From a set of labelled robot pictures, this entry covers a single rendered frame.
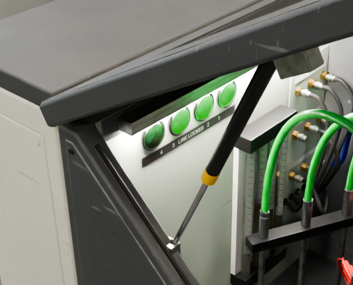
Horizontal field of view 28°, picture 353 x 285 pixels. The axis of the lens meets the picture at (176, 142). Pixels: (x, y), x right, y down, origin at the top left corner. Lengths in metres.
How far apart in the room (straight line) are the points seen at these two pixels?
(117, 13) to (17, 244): 0.44
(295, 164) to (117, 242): 0.59
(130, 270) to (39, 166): 0.21
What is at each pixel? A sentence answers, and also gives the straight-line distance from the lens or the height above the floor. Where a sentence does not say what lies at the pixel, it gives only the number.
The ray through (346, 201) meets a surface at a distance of 1.39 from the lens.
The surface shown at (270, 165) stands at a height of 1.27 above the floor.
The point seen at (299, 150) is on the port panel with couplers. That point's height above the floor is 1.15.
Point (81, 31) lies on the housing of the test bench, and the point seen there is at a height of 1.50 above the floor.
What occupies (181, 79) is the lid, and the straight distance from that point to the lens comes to 0.75.
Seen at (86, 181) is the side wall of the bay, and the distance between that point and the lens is 1.00.
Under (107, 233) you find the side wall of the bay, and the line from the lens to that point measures 1.02.
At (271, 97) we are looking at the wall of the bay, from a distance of 1.34.
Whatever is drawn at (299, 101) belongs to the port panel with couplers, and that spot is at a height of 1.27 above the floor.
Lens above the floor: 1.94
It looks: 31 degrees down
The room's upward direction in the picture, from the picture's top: 1 degrees counter-clockwise
